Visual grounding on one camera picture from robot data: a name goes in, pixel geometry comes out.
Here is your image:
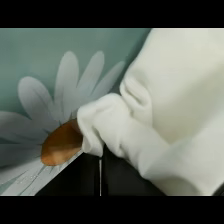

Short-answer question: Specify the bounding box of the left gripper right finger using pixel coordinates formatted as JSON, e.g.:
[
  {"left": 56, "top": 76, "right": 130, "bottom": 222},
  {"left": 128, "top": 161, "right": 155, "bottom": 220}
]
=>
[{"left": 101, "top": 143, "right": 167, "bottom": 197}]

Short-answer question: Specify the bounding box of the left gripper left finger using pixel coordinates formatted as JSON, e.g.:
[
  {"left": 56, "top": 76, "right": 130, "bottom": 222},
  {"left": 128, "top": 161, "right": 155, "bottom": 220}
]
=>
[{"left": 35, "top": 149, "right": 102, "bottom": 197}]

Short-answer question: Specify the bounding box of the white shirt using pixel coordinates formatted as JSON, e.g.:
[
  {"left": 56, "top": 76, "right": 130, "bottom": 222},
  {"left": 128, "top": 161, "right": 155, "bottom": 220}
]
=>
[{"left": 76, "top": 28, "right": 224, "bottom": 197}]

